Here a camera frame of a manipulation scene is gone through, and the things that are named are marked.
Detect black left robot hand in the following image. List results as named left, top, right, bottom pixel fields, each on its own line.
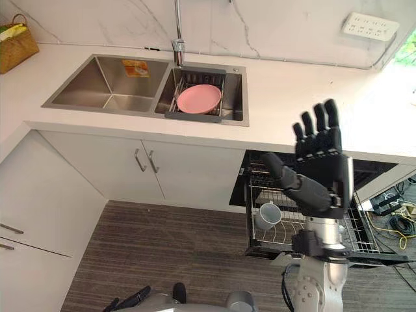
left=103, top=281, right=188, bottom=312

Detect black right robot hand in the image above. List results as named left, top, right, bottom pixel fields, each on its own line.
left=261, top=98, right=354, bottom=219

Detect black built-in dishwasher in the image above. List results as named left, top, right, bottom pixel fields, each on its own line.
left=228, top=149, right=410, bottom=269

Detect white cup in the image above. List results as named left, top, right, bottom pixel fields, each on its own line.
left=253, top=202, right=283, bottom=231

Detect black dishwasher door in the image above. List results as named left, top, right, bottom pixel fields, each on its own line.
left=243, top=242, right=410, bottom=269

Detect white cabinet door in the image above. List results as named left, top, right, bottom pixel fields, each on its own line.
left=37, top=129, right=167, bottom=202
left=141, top=138, right=247, bottom=214

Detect grey sink drain rack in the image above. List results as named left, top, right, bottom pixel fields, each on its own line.
left=164, top=66, right=228, bottom=124

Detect chrome sink faucet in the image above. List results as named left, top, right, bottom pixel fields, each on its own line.
left=171, top=0, right=187, bottom=68

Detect stainless steel double sink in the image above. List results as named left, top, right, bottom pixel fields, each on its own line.
left=41, top=53, right=252, bottom=128

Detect black electronic box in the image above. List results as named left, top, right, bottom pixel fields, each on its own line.
left=370, top=192, right=401, bottom=216

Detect silver robot body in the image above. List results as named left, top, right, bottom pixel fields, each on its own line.
left=225, top=291, right=258, bottom=312

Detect white drawer cabinet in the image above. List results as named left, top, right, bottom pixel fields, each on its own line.
left=0, top=129, right=109, bottom=312

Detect pink plate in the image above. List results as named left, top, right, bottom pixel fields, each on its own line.
left=177, top=84, right=223, bottom=115

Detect white power strip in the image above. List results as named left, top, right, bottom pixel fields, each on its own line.
left=341, top=12, right=400, bottom=42

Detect woven straw basket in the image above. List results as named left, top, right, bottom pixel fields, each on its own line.
left=0, top=14, right=40, bottom=75

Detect yellow-green item in basket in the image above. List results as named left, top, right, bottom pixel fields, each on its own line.
left=0, top=23, right=27, bottom=42

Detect wire dishwasher rack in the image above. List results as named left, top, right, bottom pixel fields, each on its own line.
left=248, top=180, right=380, bottom=255

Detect green coiled cable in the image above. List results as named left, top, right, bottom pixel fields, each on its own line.
left=387, top=213, right=416, bottom=237

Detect yellow cable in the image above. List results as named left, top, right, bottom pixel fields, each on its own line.
left=376, top=224, right=410, bottom=250

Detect silver cabinet door handle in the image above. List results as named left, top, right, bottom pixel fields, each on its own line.
left=148, top=149, right=161, bottom=174
left=134, top=148, right=146, bottom=172

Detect grey power strip cable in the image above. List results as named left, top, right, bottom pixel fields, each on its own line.
left=367, top=32, right=398, bottom=70

